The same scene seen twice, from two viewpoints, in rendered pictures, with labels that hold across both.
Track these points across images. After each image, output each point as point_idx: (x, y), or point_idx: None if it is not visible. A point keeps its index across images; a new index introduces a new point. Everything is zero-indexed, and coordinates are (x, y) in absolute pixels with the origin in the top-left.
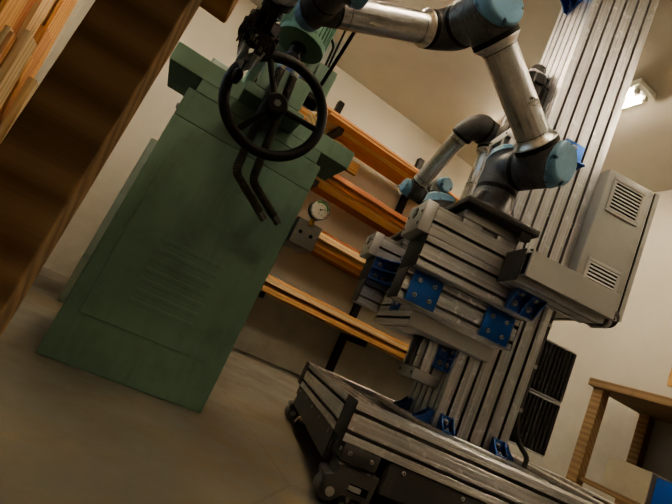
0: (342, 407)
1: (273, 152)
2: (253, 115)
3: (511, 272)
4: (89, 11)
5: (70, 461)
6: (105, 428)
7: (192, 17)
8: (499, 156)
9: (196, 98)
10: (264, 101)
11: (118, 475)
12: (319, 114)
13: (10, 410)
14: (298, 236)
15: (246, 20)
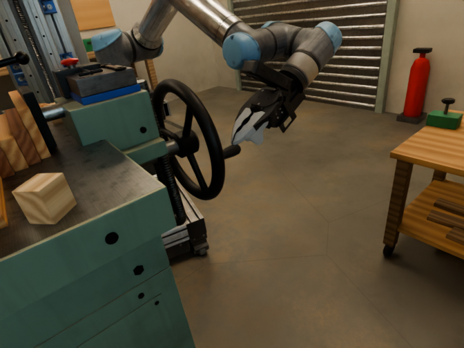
0: (186, 230)
1: (188, 177)
2: (197, 168)
3: None
4: (411, 174)
5: (304, 295)
6: (266, 317)
7: (396, 161)
8: (121, 44)
9: None
10: (192, 148)
11: (291, 285)
12: (162, 114)
13: (307, 334)
14: None
15: (295, 114)
